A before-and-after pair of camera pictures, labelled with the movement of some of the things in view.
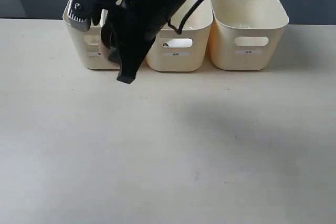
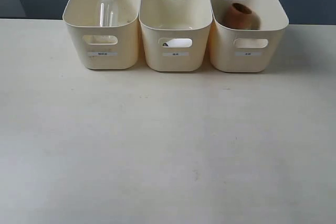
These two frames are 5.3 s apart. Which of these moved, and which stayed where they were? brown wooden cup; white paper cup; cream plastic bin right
Moved: brown wooden cup
Stayed: cream plastic bin right; white paper cup
